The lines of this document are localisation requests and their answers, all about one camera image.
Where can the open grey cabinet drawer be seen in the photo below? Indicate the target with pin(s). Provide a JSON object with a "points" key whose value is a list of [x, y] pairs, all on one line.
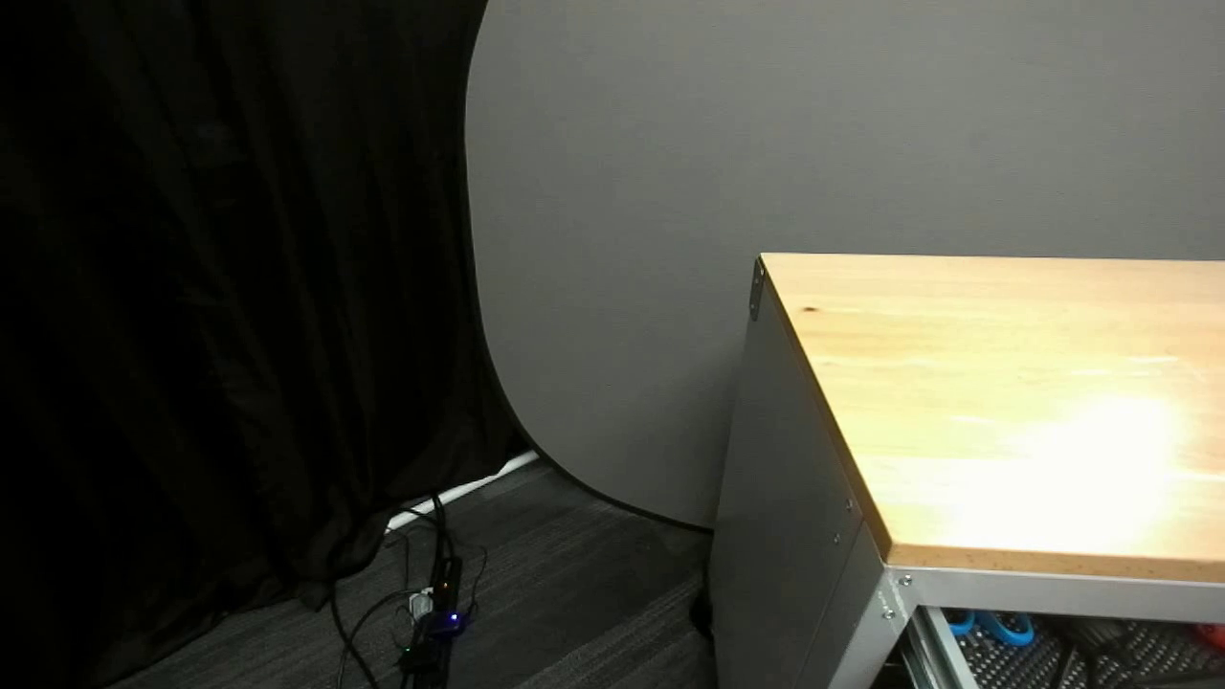
{"points": [[939, 653]]}

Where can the black ribbed drawer liner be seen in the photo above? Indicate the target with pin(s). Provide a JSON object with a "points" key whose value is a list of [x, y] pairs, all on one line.
{"points": [[1150, 657]]}

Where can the white baseboard strip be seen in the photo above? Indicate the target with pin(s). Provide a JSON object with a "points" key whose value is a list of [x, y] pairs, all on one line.
{"points": [[478, 483]]}

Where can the grey rounded backdrop panel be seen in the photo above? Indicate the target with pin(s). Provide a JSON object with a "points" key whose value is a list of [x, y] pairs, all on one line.
{"points": [[766, 127]]}

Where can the white plug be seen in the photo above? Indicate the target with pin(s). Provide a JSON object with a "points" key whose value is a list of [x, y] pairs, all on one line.
{"points": [[419, 598]]}

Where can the black power strip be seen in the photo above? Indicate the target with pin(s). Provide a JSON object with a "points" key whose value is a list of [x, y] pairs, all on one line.
{"points": [[442, 636]]}

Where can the grey tool cabinet wooden top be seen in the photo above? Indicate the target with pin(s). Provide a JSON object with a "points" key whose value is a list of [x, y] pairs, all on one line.
{"points": [[996, 384]]}

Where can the black curtain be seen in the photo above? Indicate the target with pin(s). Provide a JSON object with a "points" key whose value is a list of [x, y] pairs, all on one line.
{"points": [[193, 255]]}

